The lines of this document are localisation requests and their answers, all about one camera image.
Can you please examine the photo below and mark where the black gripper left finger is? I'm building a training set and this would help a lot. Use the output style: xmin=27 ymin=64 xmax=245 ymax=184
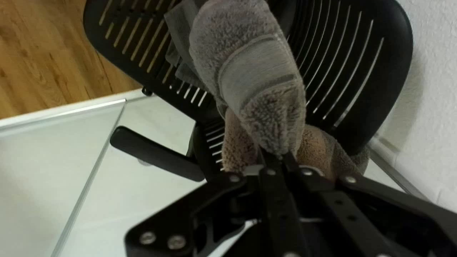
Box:
xmin=258 ymin=151 xmax=308 ymax=257

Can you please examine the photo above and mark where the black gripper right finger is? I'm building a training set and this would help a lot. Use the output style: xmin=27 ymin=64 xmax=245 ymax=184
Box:
xmin=282 ymin=154 xmax=418 ymax=257

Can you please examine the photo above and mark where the brown towel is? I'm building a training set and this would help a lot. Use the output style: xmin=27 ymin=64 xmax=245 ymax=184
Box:
xmin=164 ymin=0 xmax=368 ymax=180

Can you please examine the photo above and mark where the black mesh office chair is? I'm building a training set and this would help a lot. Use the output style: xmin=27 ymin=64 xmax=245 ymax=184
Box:
xmin=83 ymin=0 xmax=412 ymax=181

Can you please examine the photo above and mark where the glass shower door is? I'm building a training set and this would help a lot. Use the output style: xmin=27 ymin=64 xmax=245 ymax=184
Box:
xmin=0 ymin=91 xmax=197 ymax=257

